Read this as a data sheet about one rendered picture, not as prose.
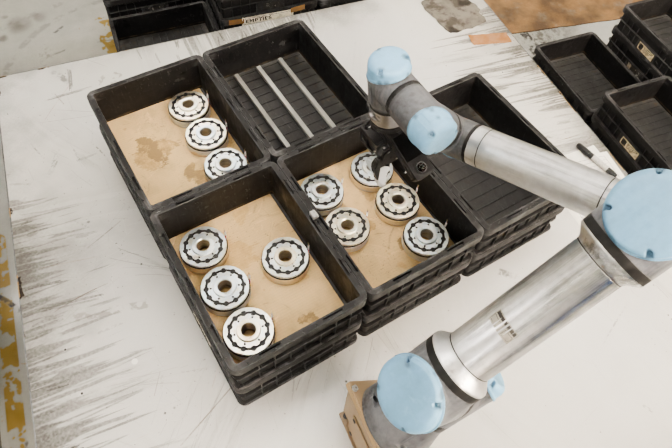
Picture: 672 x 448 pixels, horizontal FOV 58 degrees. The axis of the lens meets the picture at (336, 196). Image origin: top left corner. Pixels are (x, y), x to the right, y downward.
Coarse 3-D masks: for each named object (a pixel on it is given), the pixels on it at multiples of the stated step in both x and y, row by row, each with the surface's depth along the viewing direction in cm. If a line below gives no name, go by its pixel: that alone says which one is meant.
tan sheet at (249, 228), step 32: (224, 224) 137; (256, 224) 138; (288, 224) 138; (256, 256) 133; (224, 288) 128; (256, 288) 128; (288, 288) 129; (320, 288) 129; (224, 320) 124; (288, 320) 125
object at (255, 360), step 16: (240, 176) 133; (208, 192) 130; (288, 192) 132; (160, 208) 127; (176, 208) 128; (304, 208) 129; (160, 224) 125; (160, 240) 125; (176, 256) 121; (336, 256) 123; (352, 272) 121; (192, 288) 118; (352, 304) 117; (208, 320) 113; (320, 320) 114; (336, 320) 116; (288, 336) 112; (304, 336) 113; (224, 352) 110; (272, 352) 110; (240, 368) 108
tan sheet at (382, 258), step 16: (352, 160) 150; (336, 176) 147; (352, 192) 144; (368, 192) 145; (368, 208) 142; (384, 224) 140; (368, 240) 137; (384, 240) 137; (400, 240) 137; (352, 256) 134; (368, 256) 134; (384, 256) 135; (400, 256) 135; (368, 272) 132; (384, 272) 132; (400, 272) 133
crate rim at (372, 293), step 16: (352, 128) 144; (320, 144) 140; (288, 176) 134; (432, 176) 136; (304, 192) 131; (448, 192) 133; (464, 208) 131; (320, 224) 127; (336, 240) 125; (464, 240) 126; (432, 256) 124; (448, 256) 125; (416, 272) 121; (368, 288) 119; (384, 288) 119
